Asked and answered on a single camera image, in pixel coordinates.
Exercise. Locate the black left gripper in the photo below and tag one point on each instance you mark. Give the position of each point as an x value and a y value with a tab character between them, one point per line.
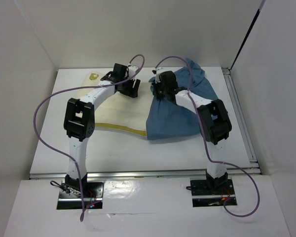
131	92

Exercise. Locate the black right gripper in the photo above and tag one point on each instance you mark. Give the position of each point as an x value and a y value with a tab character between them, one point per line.
155	93

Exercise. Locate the cream pillow with yellow band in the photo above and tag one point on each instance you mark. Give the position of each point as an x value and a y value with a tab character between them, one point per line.
124	113

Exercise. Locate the blue fabric pillowcase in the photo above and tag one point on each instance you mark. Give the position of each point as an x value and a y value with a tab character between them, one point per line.
167	120

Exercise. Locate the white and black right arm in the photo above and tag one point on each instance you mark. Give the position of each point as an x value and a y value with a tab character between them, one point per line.
214	123

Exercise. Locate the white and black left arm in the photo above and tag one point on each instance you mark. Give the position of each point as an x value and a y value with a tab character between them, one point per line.
79	122

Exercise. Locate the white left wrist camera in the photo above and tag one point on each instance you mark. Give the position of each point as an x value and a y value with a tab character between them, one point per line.
131	71

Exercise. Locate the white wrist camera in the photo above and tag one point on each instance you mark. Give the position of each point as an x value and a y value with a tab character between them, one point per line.
157	72
131	71

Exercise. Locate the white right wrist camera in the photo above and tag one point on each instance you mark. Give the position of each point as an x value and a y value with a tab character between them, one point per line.
157	72

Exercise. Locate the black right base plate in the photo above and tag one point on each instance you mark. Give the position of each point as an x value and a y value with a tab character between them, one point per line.
202	196

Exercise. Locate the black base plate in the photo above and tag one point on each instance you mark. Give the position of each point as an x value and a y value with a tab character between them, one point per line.
70	198
202	196

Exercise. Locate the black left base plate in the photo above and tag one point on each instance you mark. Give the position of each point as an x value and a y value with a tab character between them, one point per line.
70	198

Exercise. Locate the aluminium front rail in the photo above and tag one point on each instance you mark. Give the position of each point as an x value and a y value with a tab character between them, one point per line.
148	174

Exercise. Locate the black vertical corner post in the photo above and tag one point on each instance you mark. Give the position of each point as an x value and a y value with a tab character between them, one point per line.
248	32

